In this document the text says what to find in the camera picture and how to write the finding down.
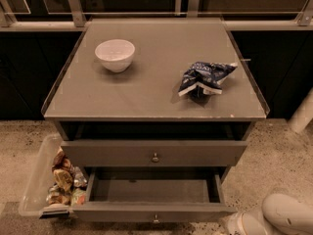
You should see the grey drawer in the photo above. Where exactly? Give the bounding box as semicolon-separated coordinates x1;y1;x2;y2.
73;171;236;224
61;140;247;167

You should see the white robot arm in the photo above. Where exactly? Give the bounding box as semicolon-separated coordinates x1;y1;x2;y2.
224;193;313;235

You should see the grey top drawer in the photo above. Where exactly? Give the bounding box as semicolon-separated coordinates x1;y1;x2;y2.
61;140;247;167

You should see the grey drawer cabinet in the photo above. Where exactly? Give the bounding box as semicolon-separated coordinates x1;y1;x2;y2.
43;19;268;177

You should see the white pillar leg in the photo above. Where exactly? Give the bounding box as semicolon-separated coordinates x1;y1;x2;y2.
288;88;313;133

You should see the crumpled blue chip bag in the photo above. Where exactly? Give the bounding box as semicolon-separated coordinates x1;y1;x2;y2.
178;62;238;97

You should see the green snack packet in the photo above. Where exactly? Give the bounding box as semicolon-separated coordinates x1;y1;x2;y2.
70;188;86;206

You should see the silver foil snack packet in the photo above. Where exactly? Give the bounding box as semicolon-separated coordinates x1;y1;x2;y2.
73;166;87;188

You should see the brown snack packet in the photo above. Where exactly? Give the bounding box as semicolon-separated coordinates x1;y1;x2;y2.
52;150;73;192

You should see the clear plastic storage bin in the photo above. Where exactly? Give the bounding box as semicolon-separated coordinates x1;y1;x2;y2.
19;134;82;218

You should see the white ceramic bowl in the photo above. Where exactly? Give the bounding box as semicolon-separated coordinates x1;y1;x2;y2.
95;39;135;72

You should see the metal window railing frame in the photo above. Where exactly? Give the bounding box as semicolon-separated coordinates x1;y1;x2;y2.
0;0;313;31

